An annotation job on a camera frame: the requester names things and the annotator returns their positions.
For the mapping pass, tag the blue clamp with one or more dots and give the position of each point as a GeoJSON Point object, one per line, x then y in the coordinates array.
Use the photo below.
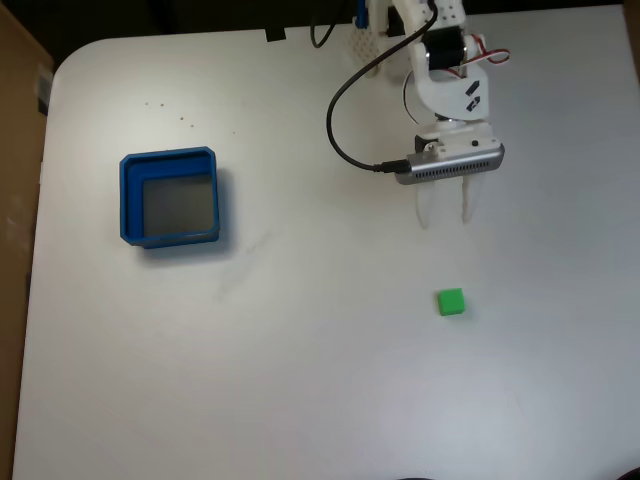
{"type": "Point", "coordinates": [360, 15]}

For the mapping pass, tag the blue square box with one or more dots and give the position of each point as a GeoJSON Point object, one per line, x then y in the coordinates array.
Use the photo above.
{"type": "Point", "coordinates": [131, 200]}

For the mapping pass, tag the grey camera box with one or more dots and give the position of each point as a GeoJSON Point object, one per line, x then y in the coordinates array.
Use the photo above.
{"type": "Point", "coordinates": [450, 167]}

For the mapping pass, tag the green cube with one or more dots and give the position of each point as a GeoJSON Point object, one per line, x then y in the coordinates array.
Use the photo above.
{"type": "Point", "coordinates": [451, 302]}

